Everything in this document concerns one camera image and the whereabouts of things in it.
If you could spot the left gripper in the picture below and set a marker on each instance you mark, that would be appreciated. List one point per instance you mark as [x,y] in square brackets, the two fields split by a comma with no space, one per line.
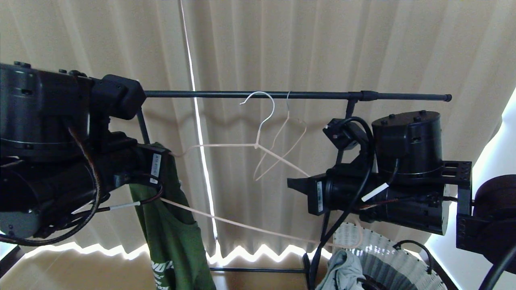
[48,193]

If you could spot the pink clothes hanger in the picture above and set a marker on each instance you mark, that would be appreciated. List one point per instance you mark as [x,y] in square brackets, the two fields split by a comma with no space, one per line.
[225,145]
[278,135]

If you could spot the pale grey shorts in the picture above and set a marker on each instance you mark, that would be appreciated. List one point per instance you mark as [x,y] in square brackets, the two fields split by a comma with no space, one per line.
[342,274]

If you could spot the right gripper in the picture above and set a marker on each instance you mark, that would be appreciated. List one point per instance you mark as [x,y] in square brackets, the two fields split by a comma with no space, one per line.
[403,209]

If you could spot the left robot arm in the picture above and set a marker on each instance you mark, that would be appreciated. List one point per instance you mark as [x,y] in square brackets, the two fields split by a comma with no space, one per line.
[36,112]

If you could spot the beige curtain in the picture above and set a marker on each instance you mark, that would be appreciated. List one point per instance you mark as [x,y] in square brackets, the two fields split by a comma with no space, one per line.
[242,48]

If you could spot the white laundry basket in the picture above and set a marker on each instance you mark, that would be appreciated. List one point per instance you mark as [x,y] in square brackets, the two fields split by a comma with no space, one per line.
[387,262]

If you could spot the black clothes rack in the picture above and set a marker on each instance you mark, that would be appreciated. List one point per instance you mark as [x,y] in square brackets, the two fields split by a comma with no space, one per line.
[314,95]

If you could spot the green printed shirt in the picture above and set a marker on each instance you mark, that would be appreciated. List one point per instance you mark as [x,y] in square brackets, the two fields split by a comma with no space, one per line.
[173,241]

